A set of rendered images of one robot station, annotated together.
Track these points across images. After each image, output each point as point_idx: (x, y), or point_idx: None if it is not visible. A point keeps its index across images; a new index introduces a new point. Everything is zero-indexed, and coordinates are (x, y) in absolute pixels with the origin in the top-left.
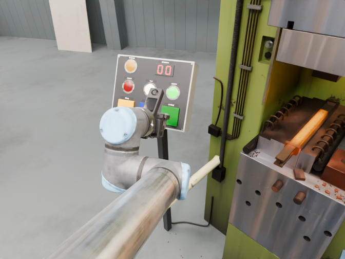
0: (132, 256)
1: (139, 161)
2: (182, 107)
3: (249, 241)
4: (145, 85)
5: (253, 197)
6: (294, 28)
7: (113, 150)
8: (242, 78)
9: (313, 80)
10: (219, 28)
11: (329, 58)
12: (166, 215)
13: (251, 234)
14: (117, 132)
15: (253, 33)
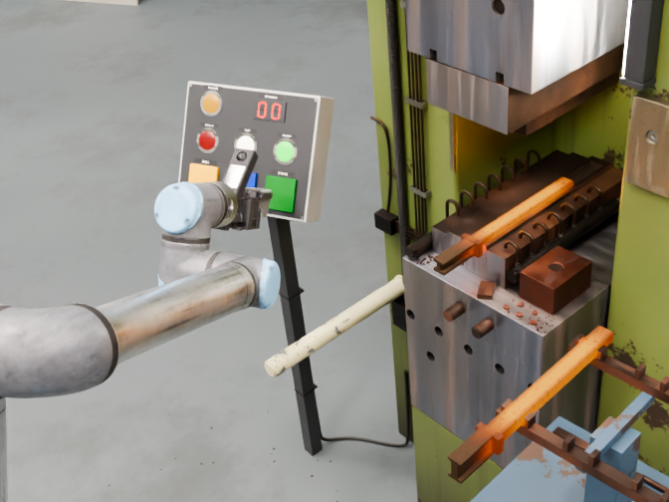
0: (181, 320)
1: (207, 256)
2: (302, 178)
3: (447, 438)
4: (236, 138)
5: (434, 341)
6: (438, 59)
7: (173, 242)
8: (413, 122)
9: (577, 119)
10: (369, 30)
11: (483, 107)
12: (306, 412)
13: (447, 420)
14: (177, 217)
15: None
